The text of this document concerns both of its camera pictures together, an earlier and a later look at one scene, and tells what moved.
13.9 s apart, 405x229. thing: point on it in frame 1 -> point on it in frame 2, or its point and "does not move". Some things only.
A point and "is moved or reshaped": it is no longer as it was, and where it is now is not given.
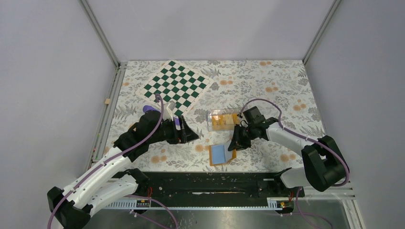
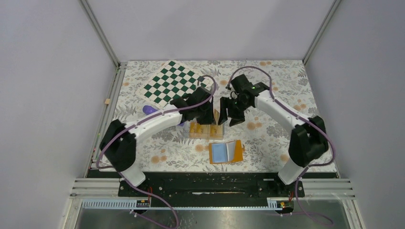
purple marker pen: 146,108 does not move
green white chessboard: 176,83 does not move
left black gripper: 185,135 -> 209,120
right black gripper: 238,143 -> 224,104
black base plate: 211,186 does not move
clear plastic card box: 223,119 is moved or reshaped
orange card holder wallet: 220,154 is moved or reshaped
